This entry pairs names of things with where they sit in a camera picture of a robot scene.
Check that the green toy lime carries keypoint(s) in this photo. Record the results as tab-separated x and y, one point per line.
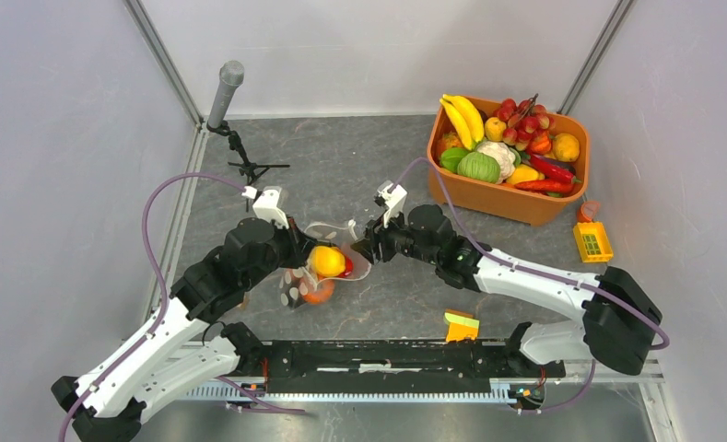
451	158

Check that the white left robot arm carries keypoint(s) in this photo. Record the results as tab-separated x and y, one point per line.
113	400

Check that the yellow toy potato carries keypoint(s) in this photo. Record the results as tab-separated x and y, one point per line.
566	148

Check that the white toy cauliflower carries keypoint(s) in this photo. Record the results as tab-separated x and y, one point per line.
502	154

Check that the clear dotted zip top bag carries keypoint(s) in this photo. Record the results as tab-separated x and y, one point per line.
315	282

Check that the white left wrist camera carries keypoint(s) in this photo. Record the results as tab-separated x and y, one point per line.
266	204

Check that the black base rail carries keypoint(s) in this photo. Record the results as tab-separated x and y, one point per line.
388	366

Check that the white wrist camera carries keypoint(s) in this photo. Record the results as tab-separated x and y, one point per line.
266	204
391	197

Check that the orange plastic bin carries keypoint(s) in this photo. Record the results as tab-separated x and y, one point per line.
500	200

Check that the yellow toy pepper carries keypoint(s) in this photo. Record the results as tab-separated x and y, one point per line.
523	173

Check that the yellow banana bunch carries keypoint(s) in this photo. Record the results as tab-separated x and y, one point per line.
465	119

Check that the small orange toy piece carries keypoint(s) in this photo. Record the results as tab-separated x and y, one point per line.
588	211

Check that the green toy cabbage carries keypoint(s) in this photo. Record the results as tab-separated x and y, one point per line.
478	166

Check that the red grape bunch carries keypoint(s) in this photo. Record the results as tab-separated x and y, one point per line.
523	121

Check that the small red toy pepper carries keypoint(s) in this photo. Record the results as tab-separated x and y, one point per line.
541	143

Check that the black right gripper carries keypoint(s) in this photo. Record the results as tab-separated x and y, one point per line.
376	233

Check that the yellow toy basket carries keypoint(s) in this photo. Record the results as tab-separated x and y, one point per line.
592	242

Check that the yellow toy lemon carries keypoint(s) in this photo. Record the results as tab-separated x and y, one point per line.
327	261

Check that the small yellow toy fruit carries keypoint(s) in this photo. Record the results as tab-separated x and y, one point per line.
494	129

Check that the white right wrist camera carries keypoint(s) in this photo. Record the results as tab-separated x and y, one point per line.
391	197

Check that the orange yellow block stack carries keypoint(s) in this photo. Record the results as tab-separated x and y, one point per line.
461	326

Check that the orange textured toy fruit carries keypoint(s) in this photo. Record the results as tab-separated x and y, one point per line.
446	142

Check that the orange toy pumpkin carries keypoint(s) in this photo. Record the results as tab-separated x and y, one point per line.
321	293

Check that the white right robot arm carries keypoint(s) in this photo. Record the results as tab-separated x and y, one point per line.
608	316

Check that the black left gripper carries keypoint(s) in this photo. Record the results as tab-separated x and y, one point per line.
300	245

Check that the red toy chili pepper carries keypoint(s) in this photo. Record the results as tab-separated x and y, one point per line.
552	171

